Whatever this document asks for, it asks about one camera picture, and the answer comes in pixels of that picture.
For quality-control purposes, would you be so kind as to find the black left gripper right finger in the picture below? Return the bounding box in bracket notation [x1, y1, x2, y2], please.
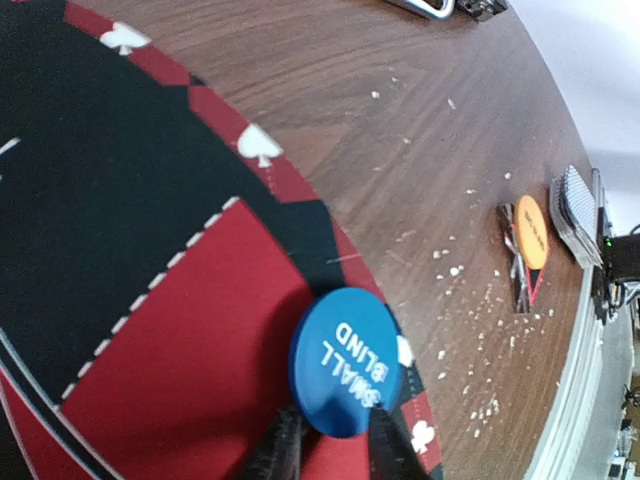
[368, 405, 431, 480]

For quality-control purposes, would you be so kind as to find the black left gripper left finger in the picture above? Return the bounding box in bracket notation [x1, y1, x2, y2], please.
[238, 405, 305, 480]

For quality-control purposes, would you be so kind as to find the blue small blind button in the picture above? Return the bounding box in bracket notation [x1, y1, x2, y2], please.
[288, 287, 402, 439]

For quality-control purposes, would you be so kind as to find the orange big blind button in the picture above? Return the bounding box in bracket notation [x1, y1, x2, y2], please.
[514, 195, 549, 270]

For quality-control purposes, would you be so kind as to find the red black triangle card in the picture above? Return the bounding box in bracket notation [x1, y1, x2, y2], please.
[497, 203, 545, 314]

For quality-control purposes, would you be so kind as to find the round red black poker mat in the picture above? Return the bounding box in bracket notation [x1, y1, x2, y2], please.
[1, 1, 443, 479]

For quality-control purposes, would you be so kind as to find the grey playing card deck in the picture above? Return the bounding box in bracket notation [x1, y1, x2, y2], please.
[549, 165, 603, 269]

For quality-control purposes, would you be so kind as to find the black poker chip case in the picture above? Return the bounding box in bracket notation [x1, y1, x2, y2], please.
[388, 0, 509, 22]

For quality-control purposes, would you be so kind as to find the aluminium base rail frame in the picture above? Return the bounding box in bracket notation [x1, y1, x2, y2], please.
[525, 168, 613, 479]

